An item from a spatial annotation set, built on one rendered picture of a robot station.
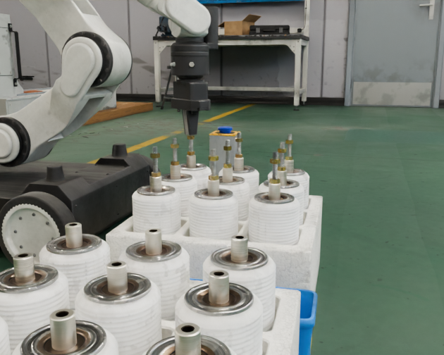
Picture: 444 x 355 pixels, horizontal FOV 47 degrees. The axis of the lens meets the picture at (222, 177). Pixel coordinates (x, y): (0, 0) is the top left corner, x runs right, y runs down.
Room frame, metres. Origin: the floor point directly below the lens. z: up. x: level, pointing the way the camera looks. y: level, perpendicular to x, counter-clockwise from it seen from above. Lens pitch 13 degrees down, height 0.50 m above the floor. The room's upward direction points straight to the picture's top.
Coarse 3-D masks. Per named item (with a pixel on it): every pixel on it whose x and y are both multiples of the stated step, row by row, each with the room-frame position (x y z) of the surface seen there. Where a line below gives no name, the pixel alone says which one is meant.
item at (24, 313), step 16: (48, 288) 0.54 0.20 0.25; (64, 288) 0.55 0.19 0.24; (0, 304) 0.51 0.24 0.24; (16, 304) 0.51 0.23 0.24; (32, 304) 0.52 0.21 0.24; (48, 304) 0.53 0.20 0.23; (64, 304) 0.55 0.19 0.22; (16, 320) 0.51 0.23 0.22; (32, 320) 0.52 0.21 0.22; (48, 320) 0.53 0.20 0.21; (16, 336) 0.51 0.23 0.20
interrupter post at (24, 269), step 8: (16, 256) 0.56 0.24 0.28; (24, 256) 0.57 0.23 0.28; (32, 256) 0.56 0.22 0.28; (16, 264) 0.55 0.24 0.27; (24, 264) 0.55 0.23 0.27; (32, 264) 0.56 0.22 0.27; (16, 272) 0.55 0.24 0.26; (24, 272) 0.55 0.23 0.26; (32, 272) 0.56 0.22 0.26; (16, 280) 0.55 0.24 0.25; (24, 280) 0.55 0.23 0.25; (32, 280) 0.56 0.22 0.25
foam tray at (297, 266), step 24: (312, 216) 1.04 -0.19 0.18; (120, 240) 0.91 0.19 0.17; (144, 240) 0.90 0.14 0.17; (168, 240) 0.89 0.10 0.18; (192, 240) 0.89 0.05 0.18; (216, 240) 0.89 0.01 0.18; (312, 240) 0.89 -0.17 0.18; (192, 264) 0.88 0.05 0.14; (288, 264) 0.84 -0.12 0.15; (312, 264) 0.89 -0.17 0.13; (312, 288) 0.92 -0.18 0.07
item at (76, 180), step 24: (120, 144) 1.57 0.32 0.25; (0, 168) 1.58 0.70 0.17; (24, 168) 1.58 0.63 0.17; (48, 168) 1.23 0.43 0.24; (72, 168) 1.58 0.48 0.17; (96, 168) 1.48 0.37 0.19; (120, 168) 1.48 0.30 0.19; (144, 168) 1.58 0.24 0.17; (0, 192) 1.28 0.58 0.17; (24, 192) 1.21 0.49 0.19; (48, 192) 1.19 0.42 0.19; (72, 192) 1.20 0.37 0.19; (96, 192) 1.28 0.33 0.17; (120, 192) 1.41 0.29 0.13; (96, 216) 1.28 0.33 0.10; (120, 216) 1.40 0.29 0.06
